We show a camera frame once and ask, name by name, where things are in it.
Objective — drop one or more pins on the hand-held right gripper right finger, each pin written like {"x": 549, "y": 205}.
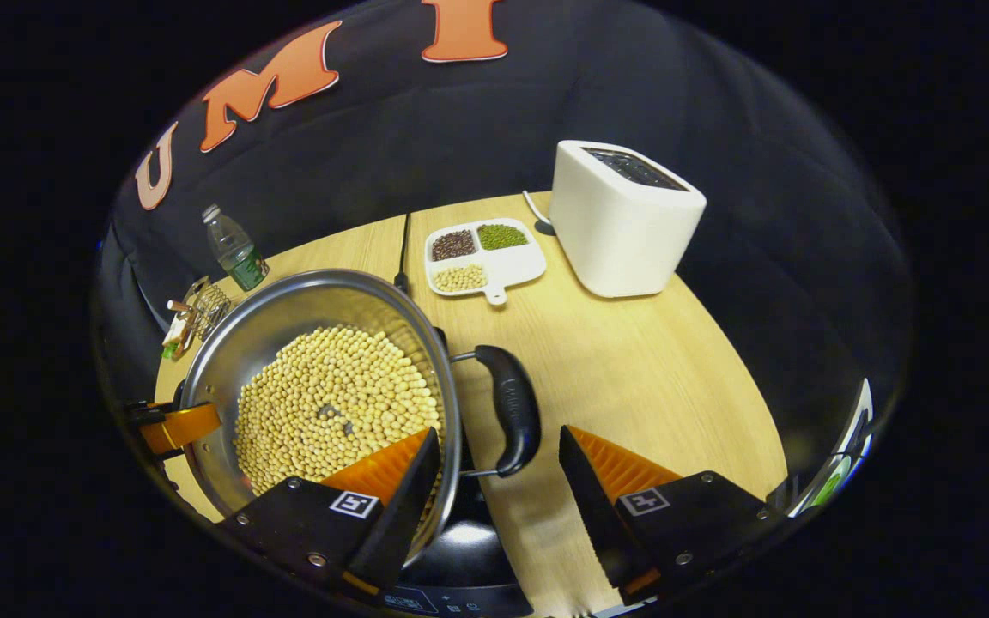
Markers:
{"x": 597, "y": 515}

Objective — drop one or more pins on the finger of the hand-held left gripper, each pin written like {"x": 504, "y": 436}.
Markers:
{"x": 185, "y": 425}

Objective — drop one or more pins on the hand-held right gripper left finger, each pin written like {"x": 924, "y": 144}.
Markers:
{"x": 396, "y": 515}

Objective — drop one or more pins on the black induction cooktop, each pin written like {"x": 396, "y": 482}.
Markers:
{"x": 460, "y": 566}

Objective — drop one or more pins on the sandwich with lettuce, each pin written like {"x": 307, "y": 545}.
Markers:
{"x": 175, "y": 335}

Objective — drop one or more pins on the small glass bottle wooden cap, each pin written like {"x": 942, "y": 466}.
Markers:
{"x": 179, "y": 306}

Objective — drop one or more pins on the pile of soybeans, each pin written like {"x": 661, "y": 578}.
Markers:
{"x": 331, "y": 403}

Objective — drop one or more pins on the clear plastic water bottle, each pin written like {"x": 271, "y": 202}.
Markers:
{"x": 239, "y": 257}

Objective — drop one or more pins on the white divided dish of beans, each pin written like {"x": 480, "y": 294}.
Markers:
{"x": 494, "y": 262}

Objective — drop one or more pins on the white toaster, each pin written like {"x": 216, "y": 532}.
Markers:
{"x": 623, "y": 232}

